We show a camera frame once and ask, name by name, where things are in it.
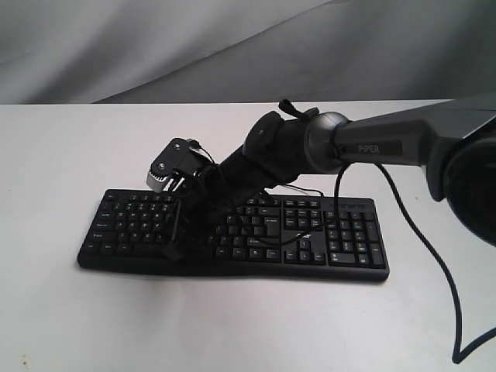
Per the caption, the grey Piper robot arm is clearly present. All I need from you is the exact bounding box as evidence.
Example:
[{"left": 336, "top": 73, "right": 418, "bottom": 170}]
[{"left": 157, "top": 93, "right": 495, "bottom": 261}]

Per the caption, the black Acer keyboard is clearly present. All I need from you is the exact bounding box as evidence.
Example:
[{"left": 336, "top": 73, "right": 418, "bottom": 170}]
[{"left": 77, "top": 189, "right": 389, "bottom": 282}]

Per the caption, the black USB cable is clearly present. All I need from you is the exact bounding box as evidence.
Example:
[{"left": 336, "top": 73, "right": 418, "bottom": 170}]
[{"left": 189, "top": 136, "right": 326, "bottom": 198}]

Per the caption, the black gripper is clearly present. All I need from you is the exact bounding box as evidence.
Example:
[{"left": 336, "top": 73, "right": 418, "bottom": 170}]
[{"left": 162, "top": 162, "right": 267, "bottom": 263}]

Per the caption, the grey backdrop cloth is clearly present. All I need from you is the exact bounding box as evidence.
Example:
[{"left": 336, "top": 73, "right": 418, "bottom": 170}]
[{"left": 1, "top": 1, "right": 495, "bottom": 104}]

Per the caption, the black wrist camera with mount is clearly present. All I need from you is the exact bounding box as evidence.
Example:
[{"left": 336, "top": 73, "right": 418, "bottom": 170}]
[{"left": 146, "top": 138, "right": 211, "bottom": 195}]

